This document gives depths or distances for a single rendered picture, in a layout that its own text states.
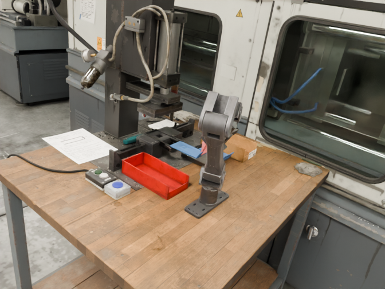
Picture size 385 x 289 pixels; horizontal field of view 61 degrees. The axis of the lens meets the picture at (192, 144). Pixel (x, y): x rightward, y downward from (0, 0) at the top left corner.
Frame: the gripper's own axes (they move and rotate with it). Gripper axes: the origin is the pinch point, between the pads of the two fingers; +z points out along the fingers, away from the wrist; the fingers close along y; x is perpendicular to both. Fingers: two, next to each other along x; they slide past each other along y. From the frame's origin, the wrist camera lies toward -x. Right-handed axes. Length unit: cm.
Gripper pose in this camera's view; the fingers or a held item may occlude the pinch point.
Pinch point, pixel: (202, 152)
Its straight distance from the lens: 134.1
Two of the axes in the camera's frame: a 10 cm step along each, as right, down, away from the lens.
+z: -5.3, 6.0, 6.0
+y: -6.2, -7.6, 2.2
